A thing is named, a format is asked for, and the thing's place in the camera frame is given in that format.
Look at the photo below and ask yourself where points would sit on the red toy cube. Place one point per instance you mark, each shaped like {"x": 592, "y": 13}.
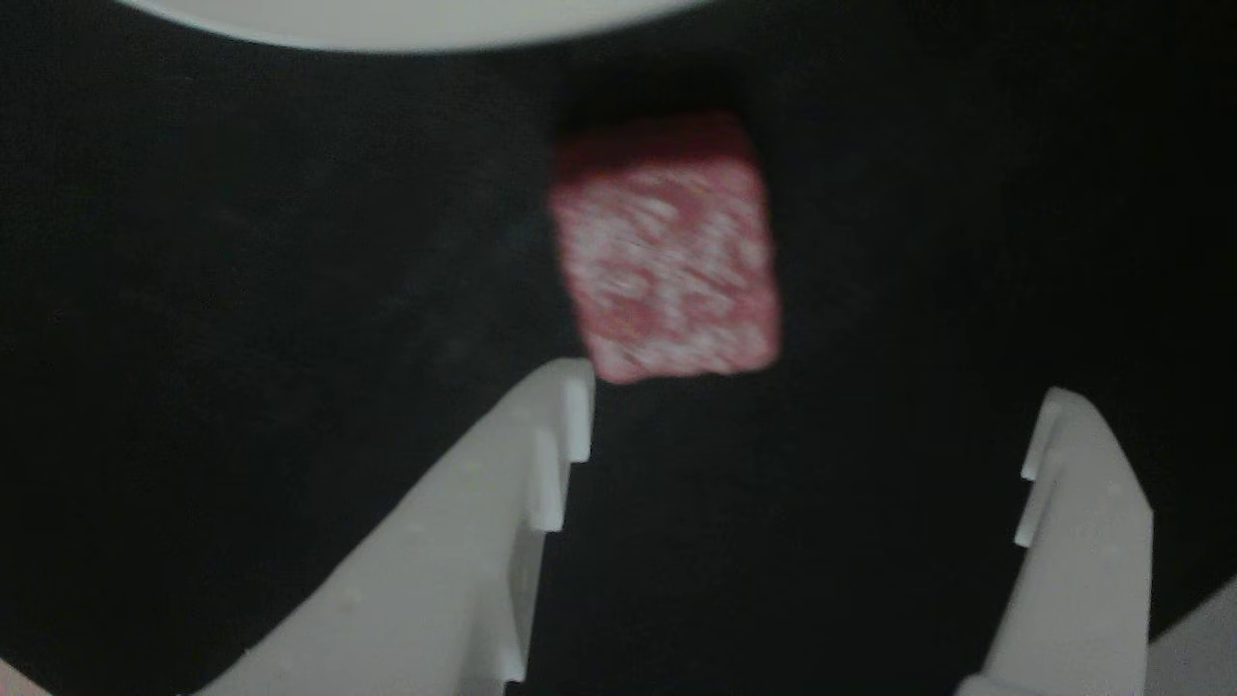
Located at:
{"x": 667, "y": 261}

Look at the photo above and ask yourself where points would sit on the white plate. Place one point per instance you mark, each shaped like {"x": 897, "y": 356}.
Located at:
{"x": 416, "y": 19}

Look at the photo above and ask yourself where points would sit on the black mat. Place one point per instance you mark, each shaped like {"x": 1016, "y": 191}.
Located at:
{"x": 290, "y": 290}

